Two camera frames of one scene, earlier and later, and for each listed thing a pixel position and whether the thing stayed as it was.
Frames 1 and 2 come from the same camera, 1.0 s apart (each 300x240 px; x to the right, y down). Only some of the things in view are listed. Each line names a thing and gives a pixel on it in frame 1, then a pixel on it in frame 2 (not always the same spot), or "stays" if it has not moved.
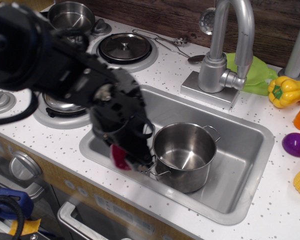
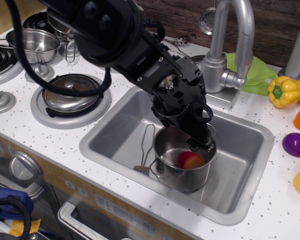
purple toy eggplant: (297, 144) stays
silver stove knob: (1, 102) stays
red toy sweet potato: (118, 158) → (188, 160)
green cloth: (257, 74) stays
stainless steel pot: (183, 153) stays
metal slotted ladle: (206, 21) stays
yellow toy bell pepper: (284, 91) stays
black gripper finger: (147, 161) → (209, 147)
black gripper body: (116, 113) → (183, 107)
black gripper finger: (137, 157) → (195, 146)
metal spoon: (193, 59) stays
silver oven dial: (22, 167) stays
